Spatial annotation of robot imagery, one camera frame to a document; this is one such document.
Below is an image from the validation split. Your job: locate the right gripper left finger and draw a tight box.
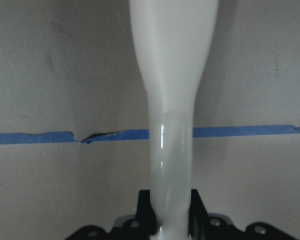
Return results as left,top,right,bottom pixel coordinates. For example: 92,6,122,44
66,190,157,240

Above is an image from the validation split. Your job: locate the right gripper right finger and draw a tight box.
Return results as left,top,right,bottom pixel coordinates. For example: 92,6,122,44
188,189,295,240

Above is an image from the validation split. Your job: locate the beige hand brush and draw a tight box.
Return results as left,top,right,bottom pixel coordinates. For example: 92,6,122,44
129,0,219,240

